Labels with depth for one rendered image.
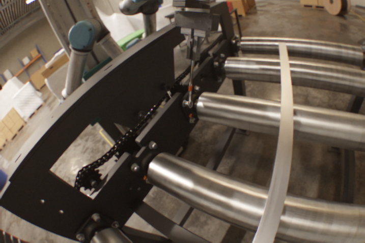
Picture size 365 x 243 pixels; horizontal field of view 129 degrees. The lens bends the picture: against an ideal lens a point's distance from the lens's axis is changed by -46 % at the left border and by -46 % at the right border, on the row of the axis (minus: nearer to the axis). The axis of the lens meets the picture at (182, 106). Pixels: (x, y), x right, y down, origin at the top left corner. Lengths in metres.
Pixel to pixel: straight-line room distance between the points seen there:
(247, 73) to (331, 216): 0.64
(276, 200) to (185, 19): 0.51
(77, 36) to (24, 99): 7.76
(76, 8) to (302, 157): 2.10
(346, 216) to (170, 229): 0.46
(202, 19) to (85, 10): 0.97
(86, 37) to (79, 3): 0.64
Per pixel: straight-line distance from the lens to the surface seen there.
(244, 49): 1.05
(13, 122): 8.47
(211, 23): 0.46
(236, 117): 0.53
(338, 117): 0.54
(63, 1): 1.32
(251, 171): 1.40
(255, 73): 0.76
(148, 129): 0.53
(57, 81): 3.83
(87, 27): 0.73
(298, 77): 0.74
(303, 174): 1.45
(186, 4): 0.42
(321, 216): 0.39
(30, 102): 8.45
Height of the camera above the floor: 1.27
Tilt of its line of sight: 37 degrees down
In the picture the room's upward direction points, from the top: 23 degrees counter-clockwise
